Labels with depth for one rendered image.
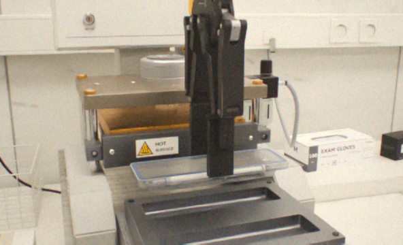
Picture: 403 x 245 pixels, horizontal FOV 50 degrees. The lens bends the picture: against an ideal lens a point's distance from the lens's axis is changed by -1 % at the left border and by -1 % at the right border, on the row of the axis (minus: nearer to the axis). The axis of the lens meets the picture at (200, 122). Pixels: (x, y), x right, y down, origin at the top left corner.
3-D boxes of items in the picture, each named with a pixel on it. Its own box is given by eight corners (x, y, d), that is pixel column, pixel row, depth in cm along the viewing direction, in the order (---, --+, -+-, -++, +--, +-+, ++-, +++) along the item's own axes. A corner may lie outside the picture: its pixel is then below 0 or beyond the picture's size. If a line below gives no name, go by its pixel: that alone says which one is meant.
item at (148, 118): (98, 127, 77) (94, 73, 75) (216, 118, 84) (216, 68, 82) (111, 158, 61) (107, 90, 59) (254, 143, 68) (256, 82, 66)
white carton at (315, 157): (282, 159, 129) (284, 135, 127) (345, 150, 137) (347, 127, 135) (307, 173, 118) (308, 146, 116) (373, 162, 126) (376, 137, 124)
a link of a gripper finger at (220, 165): (231, 113, 49) (234, 115, 48) (231, 173, 51) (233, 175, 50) (206, 116, 48) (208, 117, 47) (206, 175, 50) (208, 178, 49)
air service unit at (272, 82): (217, 131, 92) (218, 60, 89) (279, 124, 97) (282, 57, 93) (227, 137, 88) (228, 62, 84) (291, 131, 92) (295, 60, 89)
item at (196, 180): (139, 199, 48) (138, 180, 47) (129, 180, 53) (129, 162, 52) (289, 178, 54) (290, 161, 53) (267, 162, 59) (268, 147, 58)
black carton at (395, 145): (379, 155, 132) (381, 133, 130) (399, 151, 136) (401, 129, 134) (395, 160, 127) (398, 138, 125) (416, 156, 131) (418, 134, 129)
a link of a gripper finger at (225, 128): (228, 100, 48) (239, 105, 45) (227, 145, 49) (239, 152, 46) (215, 101, 47) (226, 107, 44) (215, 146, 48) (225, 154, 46)
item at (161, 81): (76, 120, 82) (71, 50, 79) (229, 108, 92) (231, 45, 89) (87, 160, 60) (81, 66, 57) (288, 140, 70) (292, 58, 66)
